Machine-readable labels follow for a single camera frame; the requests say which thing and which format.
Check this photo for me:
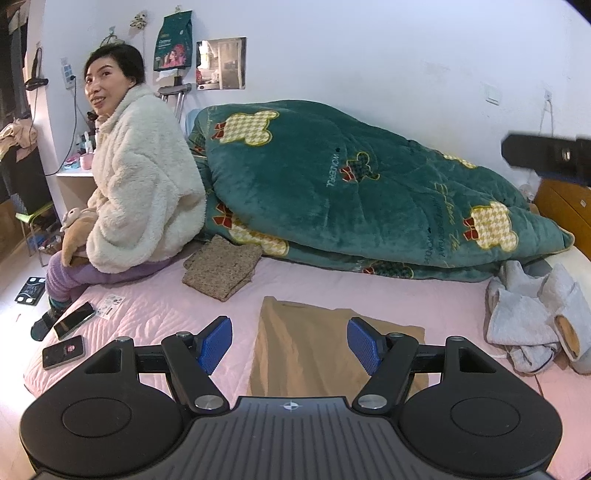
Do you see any grey hoodie garment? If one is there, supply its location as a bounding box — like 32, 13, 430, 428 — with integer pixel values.
485, 261, 590, 375

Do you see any wooden headboard cabinet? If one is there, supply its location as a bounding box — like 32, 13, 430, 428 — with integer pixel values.
534, 179, 591, 258

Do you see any green poster bag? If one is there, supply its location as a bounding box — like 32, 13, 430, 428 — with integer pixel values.
153, 10, 193, 72

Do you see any white wall switch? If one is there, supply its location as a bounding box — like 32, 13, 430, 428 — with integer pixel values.
484, 84, 502, 106

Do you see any white sticker card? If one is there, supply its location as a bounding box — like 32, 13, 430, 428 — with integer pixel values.
95, 294, 125, 320

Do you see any tan t-shirt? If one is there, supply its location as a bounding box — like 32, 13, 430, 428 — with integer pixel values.
247, 295, 430, 399

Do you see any black smartphone on bed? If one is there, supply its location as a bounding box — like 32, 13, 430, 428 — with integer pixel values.
53, 302, 95, 340

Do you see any white bedside shelf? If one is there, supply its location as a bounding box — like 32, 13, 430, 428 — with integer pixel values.
56, 167, 96, 210

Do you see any green plush quilt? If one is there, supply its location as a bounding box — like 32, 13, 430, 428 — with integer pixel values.
187, 100, 575, 282

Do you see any woman in white fleece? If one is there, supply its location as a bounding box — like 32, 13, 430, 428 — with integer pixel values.
31, 43, 206, 341

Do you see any smartphone with red icon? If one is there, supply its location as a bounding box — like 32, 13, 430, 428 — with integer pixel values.
41, 335, 85, 370

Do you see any brown knitted folded garment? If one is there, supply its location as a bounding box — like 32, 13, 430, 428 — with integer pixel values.
182, 235, 263, 302

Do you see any plush toy bear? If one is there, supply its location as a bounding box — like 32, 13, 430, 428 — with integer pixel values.
60, 208, 98, 267

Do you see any wall photo picture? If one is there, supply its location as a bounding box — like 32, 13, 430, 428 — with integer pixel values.
195, 37, 246, 90

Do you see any pink quilted bedspread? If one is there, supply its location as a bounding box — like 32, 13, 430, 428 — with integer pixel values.
24, 252, 590, 479

